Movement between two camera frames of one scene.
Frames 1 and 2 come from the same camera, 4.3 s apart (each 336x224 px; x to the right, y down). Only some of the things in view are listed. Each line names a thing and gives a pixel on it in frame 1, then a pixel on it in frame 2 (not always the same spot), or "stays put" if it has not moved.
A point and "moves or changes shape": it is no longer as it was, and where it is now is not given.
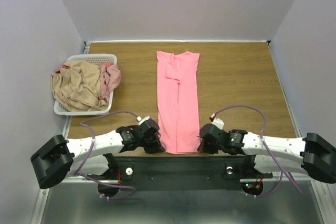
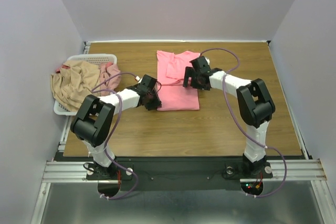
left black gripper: (156, 147) to (156, 103)
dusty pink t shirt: (110, 76) stays put
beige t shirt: (77, 86) stays put
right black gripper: (206, 145) to (193, 77)
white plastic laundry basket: (97, 59) stays put
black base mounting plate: (161, 173) stays put
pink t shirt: (178, 100) moves or changes shape
